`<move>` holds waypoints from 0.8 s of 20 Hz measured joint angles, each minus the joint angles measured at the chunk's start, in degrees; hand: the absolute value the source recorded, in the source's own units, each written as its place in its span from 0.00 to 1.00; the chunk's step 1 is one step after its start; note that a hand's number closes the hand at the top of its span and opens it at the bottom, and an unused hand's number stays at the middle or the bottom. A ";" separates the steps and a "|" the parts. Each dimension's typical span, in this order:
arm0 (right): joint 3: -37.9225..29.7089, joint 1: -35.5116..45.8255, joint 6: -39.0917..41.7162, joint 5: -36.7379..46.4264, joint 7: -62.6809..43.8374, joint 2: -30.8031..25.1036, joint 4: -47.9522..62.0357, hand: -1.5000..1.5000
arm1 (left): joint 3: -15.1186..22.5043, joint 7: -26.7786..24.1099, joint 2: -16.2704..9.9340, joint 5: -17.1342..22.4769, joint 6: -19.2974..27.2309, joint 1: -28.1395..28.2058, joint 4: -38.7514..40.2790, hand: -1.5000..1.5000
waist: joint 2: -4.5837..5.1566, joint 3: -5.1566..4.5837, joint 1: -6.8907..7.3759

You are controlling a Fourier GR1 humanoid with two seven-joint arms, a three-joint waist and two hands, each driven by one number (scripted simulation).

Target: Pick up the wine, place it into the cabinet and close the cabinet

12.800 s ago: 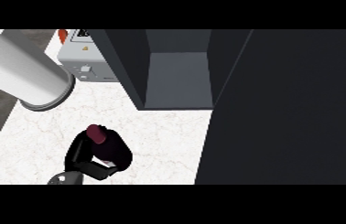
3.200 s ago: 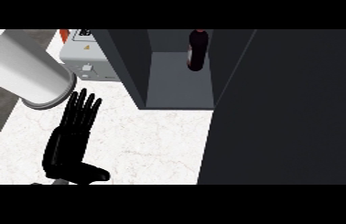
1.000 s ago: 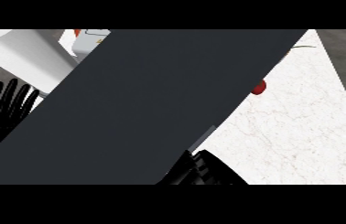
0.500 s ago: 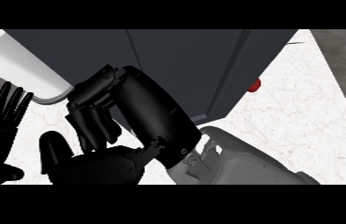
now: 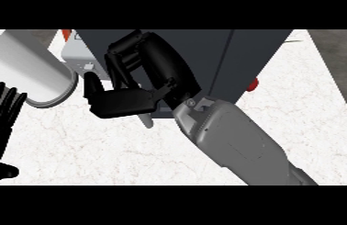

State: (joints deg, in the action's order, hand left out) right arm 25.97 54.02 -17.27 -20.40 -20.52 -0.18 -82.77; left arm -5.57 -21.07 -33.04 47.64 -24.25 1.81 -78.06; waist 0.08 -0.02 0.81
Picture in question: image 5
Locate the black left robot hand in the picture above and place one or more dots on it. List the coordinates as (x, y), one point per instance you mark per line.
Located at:
(9, 112)

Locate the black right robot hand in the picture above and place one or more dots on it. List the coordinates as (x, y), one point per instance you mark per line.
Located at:
(126, 101)

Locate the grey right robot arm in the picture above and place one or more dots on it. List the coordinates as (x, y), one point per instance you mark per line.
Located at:
(235, 140)

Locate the dark grey cabinet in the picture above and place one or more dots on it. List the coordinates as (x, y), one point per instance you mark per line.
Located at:
(253, 51)

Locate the white cylinder canister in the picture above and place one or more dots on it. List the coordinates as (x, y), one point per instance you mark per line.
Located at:
(27, 66)

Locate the pale grey appliance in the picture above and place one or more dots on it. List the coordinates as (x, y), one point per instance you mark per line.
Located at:
(79, 55)

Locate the small orange object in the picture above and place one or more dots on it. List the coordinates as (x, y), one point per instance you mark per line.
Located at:
(67, 33)

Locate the small red object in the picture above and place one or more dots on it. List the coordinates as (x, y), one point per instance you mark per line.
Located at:
(253, 84)

